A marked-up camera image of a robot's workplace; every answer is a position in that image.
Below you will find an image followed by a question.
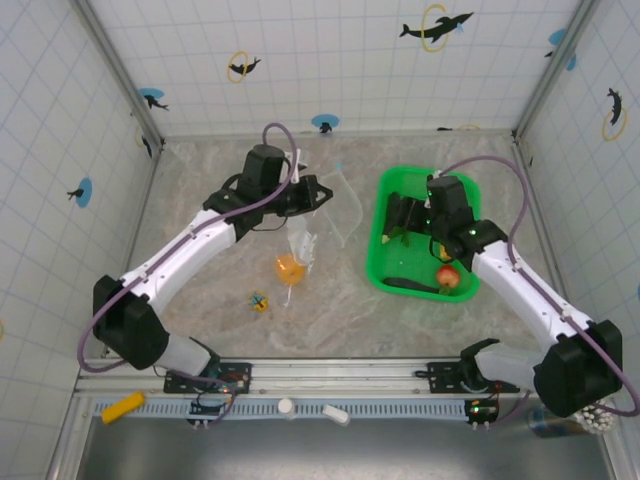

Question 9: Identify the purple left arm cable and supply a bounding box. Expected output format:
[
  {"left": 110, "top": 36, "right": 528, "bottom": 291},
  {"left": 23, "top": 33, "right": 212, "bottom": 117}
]
[{"left": 75, "top": 122, "right": 301, "bottom": 374}]

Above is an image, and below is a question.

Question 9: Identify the red toy apple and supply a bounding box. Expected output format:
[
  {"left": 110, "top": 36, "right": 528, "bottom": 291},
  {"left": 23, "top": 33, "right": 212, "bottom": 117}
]
[{"left": 435, "top": 264, "right": 461, "bottom": 290}]

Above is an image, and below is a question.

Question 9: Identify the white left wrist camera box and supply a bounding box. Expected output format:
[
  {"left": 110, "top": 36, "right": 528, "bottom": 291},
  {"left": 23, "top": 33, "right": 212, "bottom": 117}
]
[{"left": 291, "top": 148, "right": 309, "bottom": 185}]

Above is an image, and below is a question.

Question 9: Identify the small black controller board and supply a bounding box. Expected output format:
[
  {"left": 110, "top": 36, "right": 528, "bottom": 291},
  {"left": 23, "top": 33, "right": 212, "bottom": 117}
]
[
  {"left": 464, "top": 398, "right": 500, "bottom": 431},
  {"left": 188, "top": 393, "right": 227, "bottom": 429}
]

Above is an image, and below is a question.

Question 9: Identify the large dolphin yellow ring sticker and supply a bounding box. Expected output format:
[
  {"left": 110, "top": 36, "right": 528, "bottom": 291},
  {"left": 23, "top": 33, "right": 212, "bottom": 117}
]
[{"left": 398, "top": 3, "right": 475, "bottom": 54}]

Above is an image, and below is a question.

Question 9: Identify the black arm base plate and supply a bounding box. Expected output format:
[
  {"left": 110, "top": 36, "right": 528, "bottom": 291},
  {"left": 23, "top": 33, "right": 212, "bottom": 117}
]
[
  {"left": 163, "top": 362, "right": 254, "bottom": 395},
  {"left": 414, "top": 360, "right": 521, "bottom": 395}
]

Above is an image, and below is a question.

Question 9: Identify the large toy orange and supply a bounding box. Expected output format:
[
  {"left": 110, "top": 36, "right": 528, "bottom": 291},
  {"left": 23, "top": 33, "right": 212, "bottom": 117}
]
[{"left": 275, "top": 253, "right": 306, "bottom": 286}]

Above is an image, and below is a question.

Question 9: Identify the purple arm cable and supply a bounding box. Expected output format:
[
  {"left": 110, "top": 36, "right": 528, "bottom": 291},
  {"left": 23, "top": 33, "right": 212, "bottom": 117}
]
[
  {"left": 434, "top": 154, "right": 640, "bottom": 419},
  {"left": 75, "top": 122, "right": 301, "bottom": 374}
]

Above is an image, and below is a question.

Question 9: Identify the blue circle fish sticker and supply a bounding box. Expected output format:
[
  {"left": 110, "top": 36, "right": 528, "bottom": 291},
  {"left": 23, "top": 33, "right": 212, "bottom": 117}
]
[
  {"left": 67, "top": 177, "right": 94, "bottom": 208},
  {"left": 311, "top": 113, "right": 340, "bottom": 135},
  {"left": 544, "top": 27, "right": 579, "bottom": 71},
  {"left": 138, "top": 87, "right": 170, "bottom": 112}
]

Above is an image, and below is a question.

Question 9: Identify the small dolphin yellow ring sticker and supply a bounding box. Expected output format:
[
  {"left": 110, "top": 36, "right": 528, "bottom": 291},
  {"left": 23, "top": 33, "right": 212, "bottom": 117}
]
[{"left": 227, "top": 49, "right": 263, "bottom": 84}]

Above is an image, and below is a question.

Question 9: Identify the slotted pale cable duct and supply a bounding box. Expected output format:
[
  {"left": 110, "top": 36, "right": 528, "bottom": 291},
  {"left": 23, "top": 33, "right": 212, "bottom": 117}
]
[{"left": 92, "top": 397, "right": 501, "bottom": 419}]

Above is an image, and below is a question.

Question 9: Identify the clear zip-top bag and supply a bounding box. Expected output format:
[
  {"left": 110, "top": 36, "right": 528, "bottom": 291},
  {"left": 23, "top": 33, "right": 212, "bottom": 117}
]
[{"left": 277, "top": 160, "right": 365, "bottom": 309}]

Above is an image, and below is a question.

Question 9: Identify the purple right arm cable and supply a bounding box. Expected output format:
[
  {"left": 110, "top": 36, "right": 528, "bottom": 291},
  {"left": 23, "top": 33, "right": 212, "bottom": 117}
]
[{"left": 434, "top": 154, "right": 640, "bottom": 419}]

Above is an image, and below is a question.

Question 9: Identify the green plastic basket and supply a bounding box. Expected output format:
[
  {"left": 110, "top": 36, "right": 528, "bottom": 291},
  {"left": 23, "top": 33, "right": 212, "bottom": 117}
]
[{"left": 366, "top": 165, "right": 482, "bottom": 305}]

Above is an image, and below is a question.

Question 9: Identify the white plastic tube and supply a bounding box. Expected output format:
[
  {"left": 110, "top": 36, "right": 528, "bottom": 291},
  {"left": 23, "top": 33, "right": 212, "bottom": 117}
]
[{"left": 322, "top": 403, "right": 351, "bottom": 426}]

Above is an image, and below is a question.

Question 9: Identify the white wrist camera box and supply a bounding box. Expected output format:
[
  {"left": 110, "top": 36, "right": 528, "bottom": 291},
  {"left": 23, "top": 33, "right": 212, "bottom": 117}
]
[
  {"left": 291, "top": 148, "right": 309, "bottom": 185},
  {"left": 424, "top": 169, "right": 444, "bottom": 210}
]

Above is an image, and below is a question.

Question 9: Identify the aluminium mounting rail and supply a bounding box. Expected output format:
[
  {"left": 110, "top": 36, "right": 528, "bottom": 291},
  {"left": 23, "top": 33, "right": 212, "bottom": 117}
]
[{"left": 74, "top": 356, "right": 621, "bottom": 399}]

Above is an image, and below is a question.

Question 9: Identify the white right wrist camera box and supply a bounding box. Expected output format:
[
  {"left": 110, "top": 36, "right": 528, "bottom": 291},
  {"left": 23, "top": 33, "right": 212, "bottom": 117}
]
[{"left": 424, "top": 169, "right": 444, "bottom": 210}]

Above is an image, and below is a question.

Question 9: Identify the dark green toy cucumber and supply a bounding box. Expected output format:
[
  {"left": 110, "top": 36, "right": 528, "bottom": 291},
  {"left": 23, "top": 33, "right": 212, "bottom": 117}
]
[{"left": 383, "top": 276, "right": 440, "bottom": 295}]

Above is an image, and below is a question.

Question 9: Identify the aluminium frame post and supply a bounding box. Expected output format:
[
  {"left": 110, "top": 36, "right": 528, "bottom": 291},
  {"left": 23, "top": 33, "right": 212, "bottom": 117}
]
[
  {"left": 74, "top": 0, "right": 166, "bottom": 156},
  {"left": 512, "top": 0, "right": 601, "bottom": 144}
]

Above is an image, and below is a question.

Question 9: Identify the upright dolphin yellow ring sticker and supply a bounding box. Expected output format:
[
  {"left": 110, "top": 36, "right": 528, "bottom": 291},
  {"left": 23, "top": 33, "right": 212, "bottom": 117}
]
[{"left": 601, "top": 87, "right": 629, "bottom": 142}]

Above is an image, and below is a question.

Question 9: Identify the yellow plastic block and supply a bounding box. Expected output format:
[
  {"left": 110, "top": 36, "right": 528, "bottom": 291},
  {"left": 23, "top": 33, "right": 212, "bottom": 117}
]
[{"left": 101, "top": 391, "right": 147, "bottom": 425}]

